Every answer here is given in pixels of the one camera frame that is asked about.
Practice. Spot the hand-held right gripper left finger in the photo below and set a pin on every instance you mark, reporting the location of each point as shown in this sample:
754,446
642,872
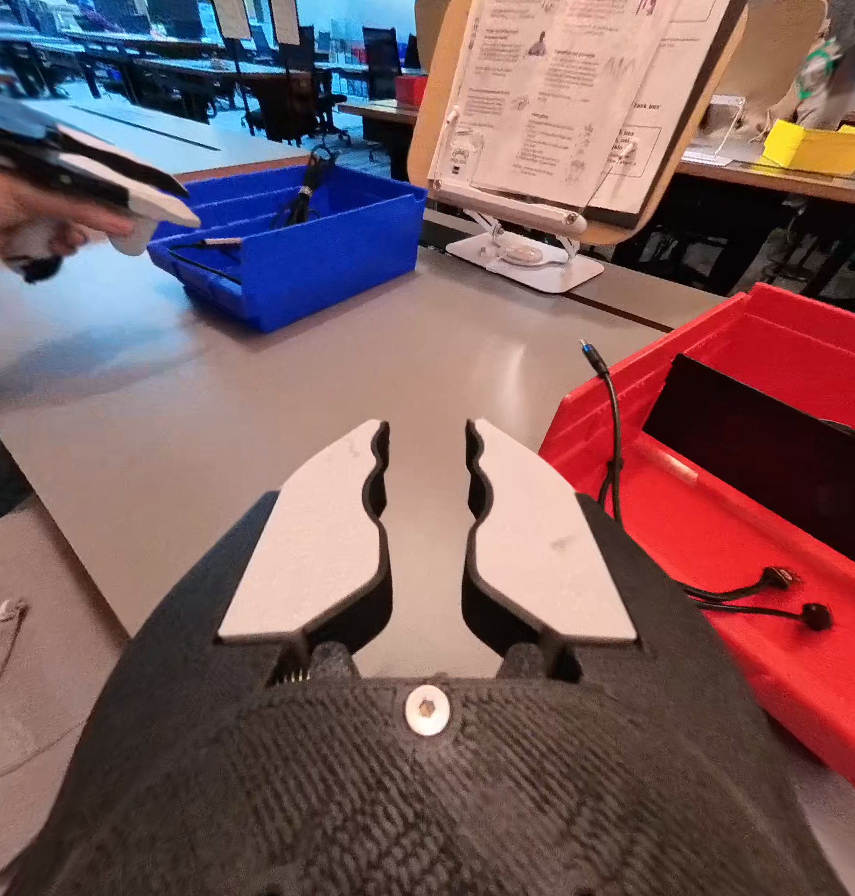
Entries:
308,553

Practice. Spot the grey neighbouring desk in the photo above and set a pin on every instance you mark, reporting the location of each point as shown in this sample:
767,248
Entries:
154,133

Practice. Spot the blue plastic bin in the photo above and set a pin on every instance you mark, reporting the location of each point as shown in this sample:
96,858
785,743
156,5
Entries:
315,273

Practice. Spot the person's left hand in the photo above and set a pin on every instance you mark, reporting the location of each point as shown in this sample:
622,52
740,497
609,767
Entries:
21,199

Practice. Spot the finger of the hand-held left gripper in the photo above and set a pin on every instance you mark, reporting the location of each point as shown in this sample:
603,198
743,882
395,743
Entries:
112,159
158,213

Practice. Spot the red plastic bin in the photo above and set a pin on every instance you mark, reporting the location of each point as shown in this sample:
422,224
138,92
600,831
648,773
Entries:
749,532

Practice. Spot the background wooden document stand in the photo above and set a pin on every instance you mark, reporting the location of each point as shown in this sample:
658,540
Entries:
770,56

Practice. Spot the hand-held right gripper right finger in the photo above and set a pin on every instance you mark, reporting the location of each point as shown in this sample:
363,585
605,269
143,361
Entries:
546,553

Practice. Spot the hanging paper sign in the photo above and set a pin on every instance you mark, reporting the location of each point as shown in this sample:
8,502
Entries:
285,21
231,19

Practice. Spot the small red box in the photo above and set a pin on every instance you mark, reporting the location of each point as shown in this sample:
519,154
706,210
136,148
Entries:
410,91

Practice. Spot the black bin divider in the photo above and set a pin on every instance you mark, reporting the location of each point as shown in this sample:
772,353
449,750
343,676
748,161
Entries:
749,448

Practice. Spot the printed instruction sheet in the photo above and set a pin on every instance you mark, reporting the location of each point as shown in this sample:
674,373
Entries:
539,105

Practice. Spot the yellow box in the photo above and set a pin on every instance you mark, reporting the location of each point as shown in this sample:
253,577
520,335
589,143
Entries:
819,147

